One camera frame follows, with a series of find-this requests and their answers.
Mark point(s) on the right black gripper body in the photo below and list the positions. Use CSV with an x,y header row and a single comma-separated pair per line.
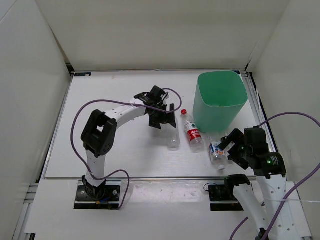
x,y
244,149

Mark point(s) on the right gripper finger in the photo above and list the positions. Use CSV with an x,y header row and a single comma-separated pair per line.
x,y
238,157
235,137

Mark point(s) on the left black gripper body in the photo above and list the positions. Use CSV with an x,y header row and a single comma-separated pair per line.
x,y
164,116

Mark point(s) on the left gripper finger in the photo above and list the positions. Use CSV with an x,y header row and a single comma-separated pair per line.
x,y
155,121
170,117

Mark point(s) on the clear bottle white cap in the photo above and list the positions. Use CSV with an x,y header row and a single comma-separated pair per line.
x,y
173,136

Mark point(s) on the clear bottle red label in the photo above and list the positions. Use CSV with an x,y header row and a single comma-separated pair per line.
x,y
192,132

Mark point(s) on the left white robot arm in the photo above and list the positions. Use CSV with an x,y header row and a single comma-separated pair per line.
x,y
99,133

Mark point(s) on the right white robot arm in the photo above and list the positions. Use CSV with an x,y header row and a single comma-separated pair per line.
x,y
272,219

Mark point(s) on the green plastic bin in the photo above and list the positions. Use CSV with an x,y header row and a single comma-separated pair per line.
x,y
219,97

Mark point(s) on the clear bottle black label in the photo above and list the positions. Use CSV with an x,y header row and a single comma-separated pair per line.
x,y
224,135

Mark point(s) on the clear bottle blue orange label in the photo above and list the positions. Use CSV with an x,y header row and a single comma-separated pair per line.
x,y
217,156

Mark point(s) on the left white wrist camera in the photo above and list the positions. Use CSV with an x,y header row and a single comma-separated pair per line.
x,y
164,96

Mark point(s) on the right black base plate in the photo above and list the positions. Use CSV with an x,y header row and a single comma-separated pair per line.
x,y
220,199

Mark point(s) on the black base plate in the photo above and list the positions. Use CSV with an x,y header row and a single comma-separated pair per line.
x,y
220,199
109,201

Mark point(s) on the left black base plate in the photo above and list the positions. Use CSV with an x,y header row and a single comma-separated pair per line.
x,y
109,201

